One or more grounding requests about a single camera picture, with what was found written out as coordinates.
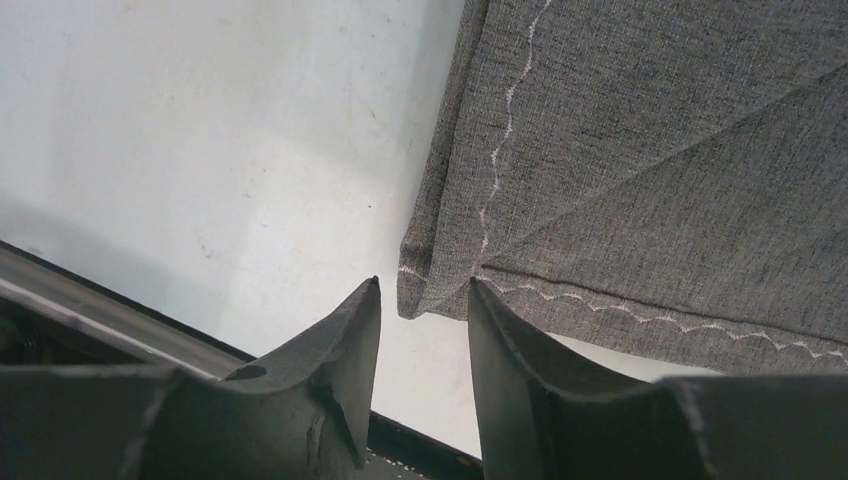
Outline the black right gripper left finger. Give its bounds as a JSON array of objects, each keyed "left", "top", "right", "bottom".
[{"left": 1, "top": 278, "right": 381, "bottom": 479}]

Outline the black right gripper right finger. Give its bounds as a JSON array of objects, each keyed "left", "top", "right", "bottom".
[{"left": 468, "top": 281, "right": 847, "bottom": 479}]

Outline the grey cloth napkin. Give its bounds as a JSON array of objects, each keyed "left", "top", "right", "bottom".
[{"left": 397, "top": 1, "right": 847, "bottom": 375}]

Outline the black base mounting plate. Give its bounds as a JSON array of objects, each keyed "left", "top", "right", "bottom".
[{"left": 1, "top": 244, "right": 483, "bottom": 479}]

